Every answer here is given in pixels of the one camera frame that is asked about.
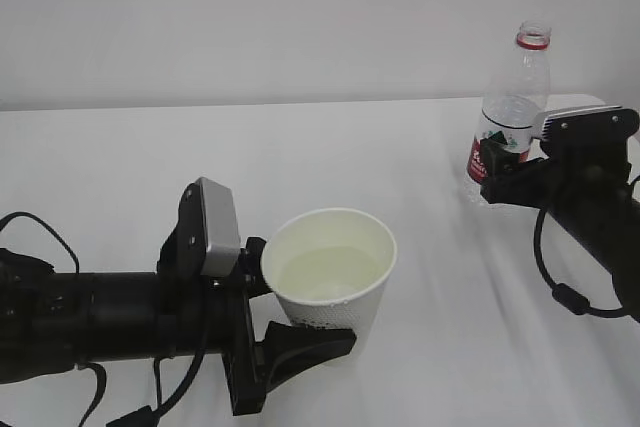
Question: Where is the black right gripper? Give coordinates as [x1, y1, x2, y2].
[480, 139, 565, 208]

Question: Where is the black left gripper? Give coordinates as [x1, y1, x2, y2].
[203, 237, 357, 415]

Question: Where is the clear water bottle red label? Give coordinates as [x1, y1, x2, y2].
[465, 20, 552, 207]

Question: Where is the white paper cup green logo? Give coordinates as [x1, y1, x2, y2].
[260, 207, 398, 365]

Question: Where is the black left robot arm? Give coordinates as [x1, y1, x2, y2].
[1, 178, 356, 426]

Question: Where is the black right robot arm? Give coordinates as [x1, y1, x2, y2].
[480, 105, 639, 319]

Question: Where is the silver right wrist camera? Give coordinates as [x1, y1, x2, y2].
[529, 105, 622, 142]

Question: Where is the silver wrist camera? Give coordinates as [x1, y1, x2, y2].
[529, 105, 622, 142]
[196, 177, 241, 279]

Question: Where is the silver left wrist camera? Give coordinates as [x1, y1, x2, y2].
[196, 177, 241, 279]

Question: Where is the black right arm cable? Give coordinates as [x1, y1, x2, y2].
[532, 174, 640, 319]

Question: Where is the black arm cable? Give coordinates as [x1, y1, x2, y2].
[532, 174, 640, 319]
[0, 211, 221, 427]

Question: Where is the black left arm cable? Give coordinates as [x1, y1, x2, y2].
[0, 211, 221, 427]

